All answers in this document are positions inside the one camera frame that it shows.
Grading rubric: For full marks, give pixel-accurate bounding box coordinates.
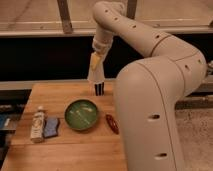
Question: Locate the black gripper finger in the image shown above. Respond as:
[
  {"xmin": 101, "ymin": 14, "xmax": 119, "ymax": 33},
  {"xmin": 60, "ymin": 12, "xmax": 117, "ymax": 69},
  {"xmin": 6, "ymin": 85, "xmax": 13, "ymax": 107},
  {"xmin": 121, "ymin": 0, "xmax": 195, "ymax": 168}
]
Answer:
[
  {"xmin": 100, "ymin": 83, "xmax": 104, "ymax": 96},
  {"xmin": 95, "ymin": 84, "xmax": 99, "ymax": 96}
]

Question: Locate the white gripper body yellow patch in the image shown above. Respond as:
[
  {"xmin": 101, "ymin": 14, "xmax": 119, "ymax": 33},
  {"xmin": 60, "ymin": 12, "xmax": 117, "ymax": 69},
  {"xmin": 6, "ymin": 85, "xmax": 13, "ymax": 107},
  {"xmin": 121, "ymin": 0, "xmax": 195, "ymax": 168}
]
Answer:
[{"xmin": 87, "ymin": 52, "xmax": 105, "ymax": 84}]

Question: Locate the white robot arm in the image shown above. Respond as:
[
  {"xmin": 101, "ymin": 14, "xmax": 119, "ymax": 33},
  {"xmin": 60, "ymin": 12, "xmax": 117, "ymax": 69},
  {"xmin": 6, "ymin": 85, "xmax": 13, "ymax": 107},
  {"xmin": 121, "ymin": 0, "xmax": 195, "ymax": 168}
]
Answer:
[{"xmin": 88, "ymin": 1, "xmax": 207, "ymax": 171}]

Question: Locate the dark red chili pepper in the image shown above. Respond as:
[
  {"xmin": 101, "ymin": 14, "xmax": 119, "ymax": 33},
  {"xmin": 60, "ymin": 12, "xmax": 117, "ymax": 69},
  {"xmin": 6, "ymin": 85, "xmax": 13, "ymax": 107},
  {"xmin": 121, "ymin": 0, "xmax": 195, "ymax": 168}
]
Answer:
[{"xmin": 105, "ymin": 114, "xmax": 119, "ymax": 134}]

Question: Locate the white tube bottle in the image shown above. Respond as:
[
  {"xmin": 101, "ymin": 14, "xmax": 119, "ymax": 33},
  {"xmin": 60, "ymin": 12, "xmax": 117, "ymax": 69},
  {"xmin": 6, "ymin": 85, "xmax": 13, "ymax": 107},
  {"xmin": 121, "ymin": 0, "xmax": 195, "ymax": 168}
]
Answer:
[{"xmin": 30, "ymin": 106, "xmax": 45, "ymax": 143}]

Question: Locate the metal window frame post left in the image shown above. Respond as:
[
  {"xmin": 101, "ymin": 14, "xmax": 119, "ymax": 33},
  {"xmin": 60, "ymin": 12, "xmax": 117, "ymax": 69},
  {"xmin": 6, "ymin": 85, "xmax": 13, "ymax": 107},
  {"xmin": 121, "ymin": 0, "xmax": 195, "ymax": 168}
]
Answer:
[{"xmin": 57, "ymin": 0, "xmax": 73, "ymax": 34}]

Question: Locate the metal window frame post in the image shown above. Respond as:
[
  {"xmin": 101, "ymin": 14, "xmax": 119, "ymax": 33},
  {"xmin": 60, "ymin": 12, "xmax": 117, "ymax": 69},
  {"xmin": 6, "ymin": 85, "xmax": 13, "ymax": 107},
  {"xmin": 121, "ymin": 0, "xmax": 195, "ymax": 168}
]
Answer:
[
  {"xmin": 57, "ymin": 0, "xmax": 73, "ymax": 34},
  {"xmin": 127, "ymin": 0, "xmax": 137, "ymax": 19}
]

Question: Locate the metal window frame post right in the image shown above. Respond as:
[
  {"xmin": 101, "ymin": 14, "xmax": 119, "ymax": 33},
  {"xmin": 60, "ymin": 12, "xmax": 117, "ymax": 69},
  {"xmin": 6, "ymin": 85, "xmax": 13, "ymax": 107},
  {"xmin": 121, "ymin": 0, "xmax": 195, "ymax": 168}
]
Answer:
[{"xmin": 127, "ymin": 0, "xmax": 137, "ymax": 19}]

